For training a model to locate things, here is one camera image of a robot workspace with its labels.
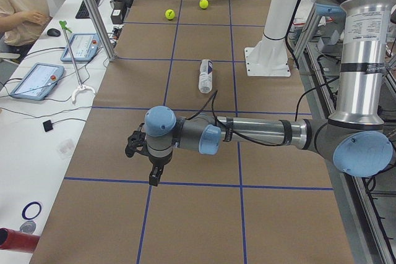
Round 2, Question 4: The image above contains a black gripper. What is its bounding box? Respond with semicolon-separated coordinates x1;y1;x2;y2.
148;156;171;187

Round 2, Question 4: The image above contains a clear tennis ball can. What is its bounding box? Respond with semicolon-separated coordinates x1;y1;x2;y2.
198;59;213;94

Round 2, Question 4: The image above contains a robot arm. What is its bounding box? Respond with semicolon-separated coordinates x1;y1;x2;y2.
140;0;395;185

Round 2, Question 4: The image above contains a tennis ball with Wilson print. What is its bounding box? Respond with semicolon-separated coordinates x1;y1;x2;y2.
165;9;176;20

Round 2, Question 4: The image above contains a tennis ball with Roland Garros print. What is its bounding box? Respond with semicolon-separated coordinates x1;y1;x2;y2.
199;0;209;9

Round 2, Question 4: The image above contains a small black square pad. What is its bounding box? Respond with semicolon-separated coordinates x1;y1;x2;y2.
43;120;53;132

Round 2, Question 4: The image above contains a grey round disc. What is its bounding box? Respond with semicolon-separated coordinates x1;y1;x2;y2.
19;220;37;234

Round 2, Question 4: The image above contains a far blue teach pendant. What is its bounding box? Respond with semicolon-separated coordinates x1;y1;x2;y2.
68;33;100;62

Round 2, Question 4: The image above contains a blue teach pendant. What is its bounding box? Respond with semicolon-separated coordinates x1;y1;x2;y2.
10;63;64;101
68;33;100;62

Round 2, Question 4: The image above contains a near blue teach pendant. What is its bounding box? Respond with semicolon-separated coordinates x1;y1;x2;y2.
10;63;64;101

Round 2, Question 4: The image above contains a red bottle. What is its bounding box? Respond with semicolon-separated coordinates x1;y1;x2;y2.
1;228;40;253

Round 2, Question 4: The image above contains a black box with label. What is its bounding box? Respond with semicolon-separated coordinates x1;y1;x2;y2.
111;1;127;25

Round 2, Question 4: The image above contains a black computer mouse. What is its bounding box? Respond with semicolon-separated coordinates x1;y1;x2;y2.
46;28;61;37

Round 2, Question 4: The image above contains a black keyboard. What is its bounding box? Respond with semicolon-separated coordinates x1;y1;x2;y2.
75;0;105;19

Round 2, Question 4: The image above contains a person in beige shirt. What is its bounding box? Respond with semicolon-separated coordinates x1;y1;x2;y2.
1;0;51;59

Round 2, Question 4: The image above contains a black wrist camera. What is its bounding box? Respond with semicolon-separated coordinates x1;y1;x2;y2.
125;123;149;158

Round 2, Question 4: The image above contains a blue ring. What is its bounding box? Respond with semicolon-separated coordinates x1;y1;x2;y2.
22;202;43;220

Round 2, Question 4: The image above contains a white central pedestal column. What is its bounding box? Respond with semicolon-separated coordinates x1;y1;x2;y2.
244;0;298;77

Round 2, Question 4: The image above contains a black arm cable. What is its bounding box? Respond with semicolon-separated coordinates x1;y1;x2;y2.
185;89;307;147

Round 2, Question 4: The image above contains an aluminium frame post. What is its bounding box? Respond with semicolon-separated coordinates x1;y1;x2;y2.
83;0;116;62

